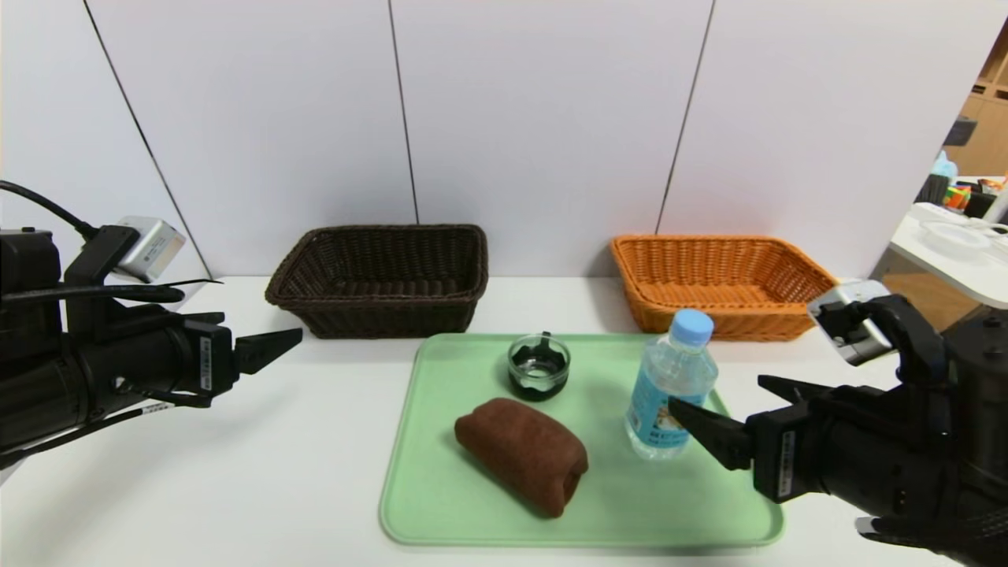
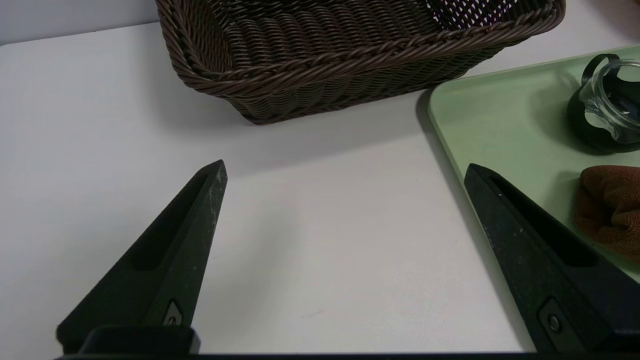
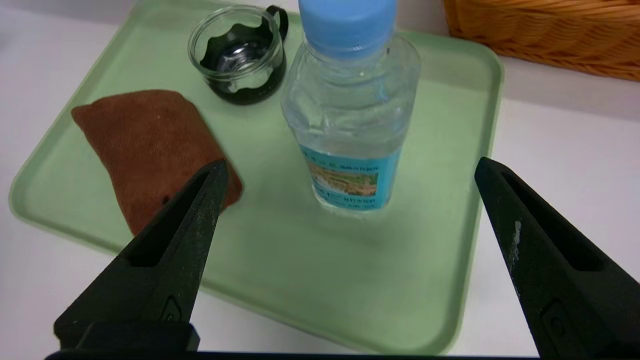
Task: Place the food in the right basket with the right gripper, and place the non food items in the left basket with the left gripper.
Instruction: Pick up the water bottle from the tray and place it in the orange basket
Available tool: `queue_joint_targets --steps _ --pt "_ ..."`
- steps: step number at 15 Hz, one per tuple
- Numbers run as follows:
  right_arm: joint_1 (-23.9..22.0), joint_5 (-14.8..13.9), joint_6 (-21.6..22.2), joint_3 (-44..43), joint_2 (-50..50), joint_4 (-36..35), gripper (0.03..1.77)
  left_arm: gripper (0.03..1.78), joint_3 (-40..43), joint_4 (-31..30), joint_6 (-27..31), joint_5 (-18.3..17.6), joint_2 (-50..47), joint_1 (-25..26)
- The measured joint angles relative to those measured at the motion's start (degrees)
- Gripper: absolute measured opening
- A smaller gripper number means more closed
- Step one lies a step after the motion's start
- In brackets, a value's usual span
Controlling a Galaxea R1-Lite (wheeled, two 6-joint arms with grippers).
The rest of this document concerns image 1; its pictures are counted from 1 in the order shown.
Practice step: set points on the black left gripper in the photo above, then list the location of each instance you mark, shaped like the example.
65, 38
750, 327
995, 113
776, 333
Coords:
211, 361

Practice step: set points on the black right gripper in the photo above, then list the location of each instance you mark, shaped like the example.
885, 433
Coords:
781, 461

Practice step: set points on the clear water bottle blue label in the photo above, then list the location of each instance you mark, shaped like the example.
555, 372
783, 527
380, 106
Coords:
657, 394

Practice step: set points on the small glass cup black base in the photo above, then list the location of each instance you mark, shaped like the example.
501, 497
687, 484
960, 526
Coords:
538, 382

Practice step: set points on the brown towel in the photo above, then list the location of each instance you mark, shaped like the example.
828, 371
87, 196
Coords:
524, 453

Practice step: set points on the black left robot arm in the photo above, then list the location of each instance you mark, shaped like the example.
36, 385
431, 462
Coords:
79, 378

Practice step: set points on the orange wicker basket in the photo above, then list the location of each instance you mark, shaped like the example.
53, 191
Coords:
709, 315

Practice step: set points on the dark brown wicker basket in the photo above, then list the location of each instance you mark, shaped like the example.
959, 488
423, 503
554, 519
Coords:
378, 311

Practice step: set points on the thin black zip tie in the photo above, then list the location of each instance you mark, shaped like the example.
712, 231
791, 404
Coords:
197, 282

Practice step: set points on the light green plastic tray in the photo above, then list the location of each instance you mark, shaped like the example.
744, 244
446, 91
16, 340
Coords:
630, 504

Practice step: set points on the brown wooden panel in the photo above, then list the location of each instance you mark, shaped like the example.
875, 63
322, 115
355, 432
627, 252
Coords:
917, 282

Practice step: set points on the white side table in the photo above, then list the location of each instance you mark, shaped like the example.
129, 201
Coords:
969, 272

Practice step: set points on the white shallow bowl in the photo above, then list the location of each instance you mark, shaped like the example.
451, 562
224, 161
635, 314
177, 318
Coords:
953, 239

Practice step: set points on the black mesh container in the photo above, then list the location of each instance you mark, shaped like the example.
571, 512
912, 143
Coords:
931, 191

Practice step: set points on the colourful puzzle cube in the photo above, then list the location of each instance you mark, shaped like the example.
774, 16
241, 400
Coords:
955, 198

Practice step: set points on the light blue bottle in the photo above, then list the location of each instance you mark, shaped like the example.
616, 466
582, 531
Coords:
941, 167

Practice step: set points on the wooden shelf cabinet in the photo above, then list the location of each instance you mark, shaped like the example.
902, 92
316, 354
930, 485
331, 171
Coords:
988, 134

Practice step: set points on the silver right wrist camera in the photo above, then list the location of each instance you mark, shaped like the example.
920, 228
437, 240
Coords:
854, 331

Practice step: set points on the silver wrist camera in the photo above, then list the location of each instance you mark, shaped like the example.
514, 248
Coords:
153, 248
854, 331

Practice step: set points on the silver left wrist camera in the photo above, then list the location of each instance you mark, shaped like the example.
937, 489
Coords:
153, 248

